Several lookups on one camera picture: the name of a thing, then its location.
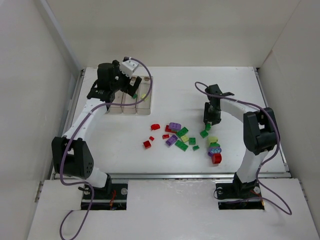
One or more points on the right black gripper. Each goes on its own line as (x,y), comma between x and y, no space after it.
(212,117)

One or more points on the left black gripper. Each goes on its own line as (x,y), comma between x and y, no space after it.
(129,85)

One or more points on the green lego brick tall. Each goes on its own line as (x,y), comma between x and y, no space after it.
(208,127)

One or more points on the green square lego brick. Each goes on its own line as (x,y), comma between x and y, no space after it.
(204,134)

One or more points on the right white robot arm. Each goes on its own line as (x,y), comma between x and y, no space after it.
(260,136)

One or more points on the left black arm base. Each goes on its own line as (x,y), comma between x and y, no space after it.
(116,200)

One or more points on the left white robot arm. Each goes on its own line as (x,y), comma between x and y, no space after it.
(71,154)

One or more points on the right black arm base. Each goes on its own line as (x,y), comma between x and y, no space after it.
(232,196)

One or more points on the clear container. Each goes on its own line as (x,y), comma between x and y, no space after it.
(118,97)
(130,109)
(115,108)
(144,107)

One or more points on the clear container far right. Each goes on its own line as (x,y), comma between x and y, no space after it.
(144,107)

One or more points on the clear container far left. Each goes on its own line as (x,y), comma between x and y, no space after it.
(115,108)

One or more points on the yellow rounded lego brick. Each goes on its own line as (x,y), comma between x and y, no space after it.
(212,140)

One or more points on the green lettered lego brick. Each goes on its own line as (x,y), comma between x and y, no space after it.
(192,141)

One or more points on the yellow square lego brick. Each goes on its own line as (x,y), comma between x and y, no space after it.
(184,138)

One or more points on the tiny green lego piece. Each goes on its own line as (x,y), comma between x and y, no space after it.
(195,147)

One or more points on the purple rounded lego brick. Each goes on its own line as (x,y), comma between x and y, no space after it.
(175,127)

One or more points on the red round lego piece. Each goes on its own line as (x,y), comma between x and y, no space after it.
(155,126)

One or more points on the green long lego brick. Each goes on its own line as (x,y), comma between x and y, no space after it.
(181,145)

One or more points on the red cylinder lego brick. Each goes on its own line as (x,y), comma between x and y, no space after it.
(216,158)

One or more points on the purple flat lego brick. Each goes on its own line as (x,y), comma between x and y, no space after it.
(171,140)

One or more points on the red flat lego brick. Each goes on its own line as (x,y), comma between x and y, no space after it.
(168,130)

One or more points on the small red lego brick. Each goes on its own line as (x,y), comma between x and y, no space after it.
(165,136)

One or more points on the red slope lego brick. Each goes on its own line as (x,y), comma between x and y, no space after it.
(147,144)

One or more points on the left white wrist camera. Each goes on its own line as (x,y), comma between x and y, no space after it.
(128,67)

